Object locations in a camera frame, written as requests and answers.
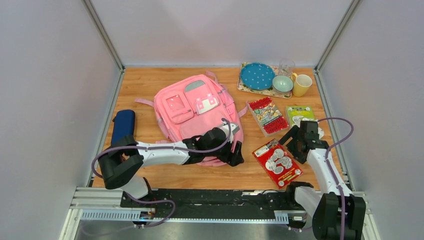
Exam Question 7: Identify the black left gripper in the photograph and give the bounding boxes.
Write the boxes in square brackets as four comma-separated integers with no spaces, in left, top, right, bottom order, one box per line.
[205,136,245,167]

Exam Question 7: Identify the red-bordered comic book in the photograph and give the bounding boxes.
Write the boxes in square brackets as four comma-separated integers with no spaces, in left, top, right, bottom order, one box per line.
[247,97,289,137]

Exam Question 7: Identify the red comic book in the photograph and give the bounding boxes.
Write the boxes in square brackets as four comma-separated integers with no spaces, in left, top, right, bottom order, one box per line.
[252,139,303,189]

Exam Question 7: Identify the pink student backpack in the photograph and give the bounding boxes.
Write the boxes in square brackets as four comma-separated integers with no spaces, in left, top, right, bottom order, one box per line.
[135,71,248,167]

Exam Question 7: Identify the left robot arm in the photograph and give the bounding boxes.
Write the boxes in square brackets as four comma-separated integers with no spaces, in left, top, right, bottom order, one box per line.
[93,123,244,208]

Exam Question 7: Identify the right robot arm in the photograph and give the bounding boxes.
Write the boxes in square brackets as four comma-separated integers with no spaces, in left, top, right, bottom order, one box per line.
[279,120,366,240]

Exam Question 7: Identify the green comic book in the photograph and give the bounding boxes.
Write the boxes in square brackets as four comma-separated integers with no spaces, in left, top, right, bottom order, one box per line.
[285,106,317,127]

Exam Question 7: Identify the yellow mug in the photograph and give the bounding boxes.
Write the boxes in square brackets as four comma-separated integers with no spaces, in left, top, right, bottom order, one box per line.
[290,73,313,97]

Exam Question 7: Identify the patterned serving tray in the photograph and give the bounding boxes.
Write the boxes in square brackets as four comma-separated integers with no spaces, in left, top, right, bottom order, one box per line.
[236,62,292,99]

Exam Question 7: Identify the light green bowl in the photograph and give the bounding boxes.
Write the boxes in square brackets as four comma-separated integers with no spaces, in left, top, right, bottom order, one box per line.
[272,75,294,93]

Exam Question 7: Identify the clear drinking glass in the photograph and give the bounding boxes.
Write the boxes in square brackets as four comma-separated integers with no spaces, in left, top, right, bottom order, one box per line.
[278,58,296,77]

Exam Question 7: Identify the blue polka dot plate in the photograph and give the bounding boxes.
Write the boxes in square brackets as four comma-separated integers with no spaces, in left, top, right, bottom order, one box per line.
[239,62,276,91]

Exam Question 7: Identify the blue zippered pencil case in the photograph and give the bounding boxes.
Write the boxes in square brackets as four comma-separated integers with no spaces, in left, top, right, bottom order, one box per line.
[110,109,136,145]

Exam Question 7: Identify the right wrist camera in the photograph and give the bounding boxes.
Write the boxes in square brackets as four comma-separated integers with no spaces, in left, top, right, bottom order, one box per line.
[318,127,325,140]

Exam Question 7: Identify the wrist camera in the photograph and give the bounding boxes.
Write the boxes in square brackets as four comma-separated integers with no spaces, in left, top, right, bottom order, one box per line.
[220,122,240,143]
[318,127,325,140]

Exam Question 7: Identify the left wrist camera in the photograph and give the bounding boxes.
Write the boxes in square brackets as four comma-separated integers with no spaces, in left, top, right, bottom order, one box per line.
[220,122,240,143]

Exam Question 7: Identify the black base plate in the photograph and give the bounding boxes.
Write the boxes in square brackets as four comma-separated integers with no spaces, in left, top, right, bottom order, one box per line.
[120,188,307,220]

